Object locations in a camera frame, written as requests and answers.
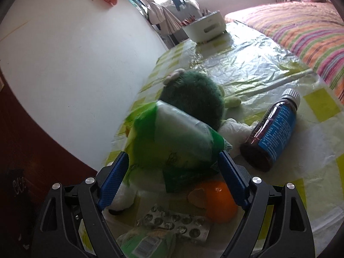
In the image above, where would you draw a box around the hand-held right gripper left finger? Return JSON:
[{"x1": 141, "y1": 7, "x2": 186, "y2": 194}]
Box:
[{"x1": 32, "y1": 151, "x2": 132, "y2": 258}]

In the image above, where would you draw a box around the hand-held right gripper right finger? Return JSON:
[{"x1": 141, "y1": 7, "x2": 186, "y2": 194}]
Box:
[{"x1": 217, "y1": 150, "x2": 315, "y2": 258}]

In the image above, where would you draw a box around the green and clear plastic packet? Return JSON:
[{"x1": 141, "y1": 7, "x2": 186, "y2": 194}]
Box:
[{"x1": 125, "y1": 100, "x2": 233, "y2": 194}]

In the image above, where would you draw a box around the white crumpled tissue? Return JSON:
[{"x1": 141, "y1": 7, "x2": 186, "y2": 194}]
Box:
[
  {"x1": 218, "y1": 118, "x2": 256, "y2": 157},
  {"x1": 108, "y1": 181, "x2": 137, "y2": 216}
]

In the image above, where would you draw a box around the partly peeled orange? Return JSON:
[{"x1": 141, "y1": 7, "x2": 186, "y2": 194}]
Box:
[{"x1": 187, "y1": 181, "x2": 238, "y2": 223}]

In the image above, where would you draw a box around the brown bottle with blue label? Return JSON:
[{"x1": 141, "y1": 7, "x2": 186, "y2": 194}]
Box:
[{"x1": 240, "y1": 88, "x2": 301, "y2": 172}]

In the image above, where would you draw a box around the green labelled wrapper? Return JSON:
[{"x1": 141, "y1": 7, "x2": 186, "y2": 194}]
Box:
[{"x1": 117, "y1": 227, "x2": 176, "y2": 258}]

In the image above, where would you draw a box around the silver pill blister pack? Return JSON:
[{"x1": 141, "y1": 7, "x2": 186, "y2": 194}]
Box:
[{"x1": 136, "y1": 204, "x2": 211, "y2": 241}]

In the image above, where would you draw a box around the dark wooden door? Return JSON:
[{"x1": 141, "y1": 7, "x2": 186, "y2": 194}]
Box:
[{"x1": 0, "y1": 70, "x2": 98, "y2": 258}]

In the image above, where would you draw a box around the green checkered plastic tablecloth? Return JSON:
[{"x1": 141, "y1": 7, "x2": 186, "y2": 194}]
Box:
[{"x1": 105, "y1": 21, "x2": 344, "y2": 258}]

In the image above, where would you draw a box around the white storage box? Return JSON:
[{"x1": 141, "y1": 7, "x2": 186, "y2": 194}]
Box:
[{"x1": 183, "y1": 11, "x2": 227, "y2": 43}]

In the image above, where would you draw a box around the bed with striped bedspread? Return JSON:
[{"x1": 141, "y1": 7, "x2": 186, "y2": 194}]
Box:
[{"x1": 224, "y1": 1, "x2": 344, "y2": 103}]

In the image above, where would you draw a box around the beige hanging cloth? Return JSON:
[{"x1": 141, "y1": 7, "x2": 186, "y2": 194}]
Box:
[{"x1": 146, "y1": 3, "x2": 186, "y2": 37}]

